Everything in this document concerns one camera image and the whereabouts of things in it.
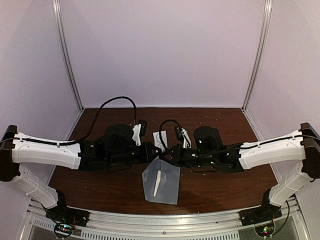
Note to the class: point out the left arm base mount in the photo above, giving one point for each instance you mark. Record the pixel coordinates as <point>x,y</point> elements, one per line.
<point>66,218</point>

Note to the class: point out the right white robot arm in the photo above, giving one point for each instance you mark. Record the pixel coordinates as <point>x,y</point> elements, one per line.
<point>302,145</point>

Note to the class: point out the grey-blue envelope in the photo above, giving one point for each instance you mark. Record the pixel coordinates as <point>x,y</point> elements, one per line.
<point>168,191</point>

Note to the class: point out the left aluminium frame post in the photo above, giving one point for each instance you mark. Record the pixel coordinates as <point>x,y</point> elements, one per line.
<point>65,53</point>

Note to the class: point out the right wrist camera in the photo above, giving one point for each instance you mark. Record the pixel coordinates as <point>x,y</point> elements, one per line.
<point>182,136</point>

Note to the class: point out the white sticker sheet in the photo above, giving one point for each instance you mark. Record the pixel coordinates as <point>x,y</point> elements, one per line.
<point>157,140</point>

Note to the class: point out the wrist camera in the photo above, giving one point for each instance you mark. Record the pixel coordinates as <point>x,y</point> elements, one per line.
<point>139,130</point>
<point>182,136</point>

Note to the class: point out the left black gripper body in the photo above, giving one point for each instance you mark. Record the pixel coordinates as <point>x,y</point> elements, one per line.
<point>145,156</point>

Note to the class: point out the ornate bordered paper sheet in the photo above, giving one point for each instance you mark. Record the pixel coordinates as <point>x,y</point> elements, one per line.
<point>157,182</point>

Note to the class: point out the right aluminium frame post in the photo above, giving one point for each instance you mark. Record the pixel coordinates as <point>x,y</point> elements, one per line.
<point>264,32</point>

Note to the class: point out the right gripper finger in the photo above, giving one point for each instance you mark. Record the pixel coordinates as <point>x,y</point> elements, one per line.
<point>168,160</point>
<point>170,152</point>

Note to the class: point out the front aluminium rail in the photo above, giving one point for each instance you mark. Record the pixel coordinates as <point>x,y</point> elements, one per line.
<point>221,225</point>

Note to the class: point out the aluminium frame post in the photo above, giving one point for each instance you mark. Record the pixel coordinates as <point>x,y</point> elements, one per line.
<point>264,32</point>
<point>65,53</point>

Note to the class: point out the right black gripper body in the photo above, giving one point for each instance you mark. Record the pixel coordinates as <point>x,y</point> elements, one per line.
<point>180,161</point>

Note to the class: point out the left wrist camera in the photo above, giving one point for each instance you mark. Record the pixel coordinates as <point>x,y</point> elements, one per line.
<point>139,130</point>

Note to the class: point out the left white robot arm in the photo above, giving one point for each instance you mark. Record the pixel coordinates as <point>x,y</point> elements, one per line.
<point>121,145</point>

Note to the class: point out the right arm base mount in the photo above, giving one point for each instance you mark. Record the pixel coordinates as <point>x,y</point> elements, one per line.
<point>262,217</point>

